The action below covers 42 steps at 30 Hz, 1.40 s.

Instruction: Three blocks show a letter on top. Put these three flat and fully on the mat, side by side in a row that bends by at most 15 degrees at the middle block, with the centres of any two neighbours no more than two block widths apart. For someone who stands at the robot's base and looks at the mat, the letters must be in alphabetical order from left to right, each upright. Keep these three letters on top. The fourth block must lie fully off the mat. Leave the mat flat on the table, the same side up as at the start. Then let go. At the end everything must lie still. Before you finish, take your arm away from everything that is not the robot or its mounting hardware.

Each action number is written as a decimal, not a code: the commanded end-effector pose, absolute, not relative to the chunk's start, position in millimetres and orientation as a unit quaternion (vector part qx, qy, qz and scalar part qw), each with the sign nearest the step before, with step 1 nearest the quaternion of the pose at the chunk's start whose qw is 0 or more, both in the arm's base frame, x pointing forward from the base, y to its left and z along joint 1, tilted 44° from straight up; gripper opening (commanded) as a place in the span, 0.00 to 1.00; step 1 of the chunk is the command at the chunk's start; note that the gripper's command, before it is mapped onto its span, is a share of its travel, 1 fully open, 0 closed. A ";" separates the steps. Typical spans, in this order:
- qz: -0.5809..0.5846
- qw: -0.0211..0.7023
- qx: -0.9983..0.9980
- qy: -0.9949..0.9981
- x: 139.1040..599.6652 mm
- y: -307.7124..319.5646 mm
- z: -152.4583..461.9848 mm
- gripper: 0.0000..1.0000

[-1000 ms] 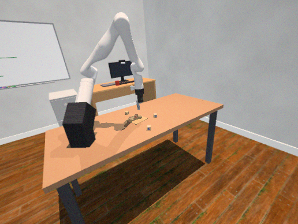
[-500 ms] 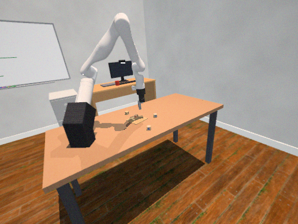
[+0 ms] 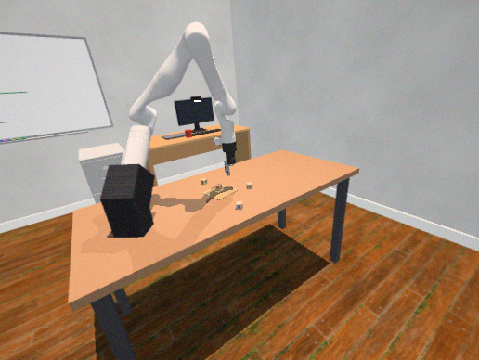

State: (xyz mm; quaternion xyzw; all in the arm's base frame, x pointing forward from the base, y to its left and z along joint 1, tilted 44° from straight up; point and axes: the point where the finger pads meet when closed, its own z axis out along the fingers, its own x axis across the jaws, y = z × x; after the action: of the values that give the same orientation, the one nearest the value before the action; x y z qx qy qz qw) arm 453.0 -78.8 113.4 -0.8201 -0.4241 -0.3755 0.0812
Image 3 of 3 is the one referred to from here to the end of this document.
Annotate tan flat mat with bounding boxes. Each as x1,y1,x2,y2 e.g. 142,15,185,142
202,185,238,200

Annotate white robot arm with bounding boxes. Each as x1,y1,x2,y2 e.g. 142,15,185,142
121,22,236,168

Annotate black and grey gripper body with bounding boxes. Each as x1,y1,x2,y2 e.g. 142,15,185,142
214,132,237,164

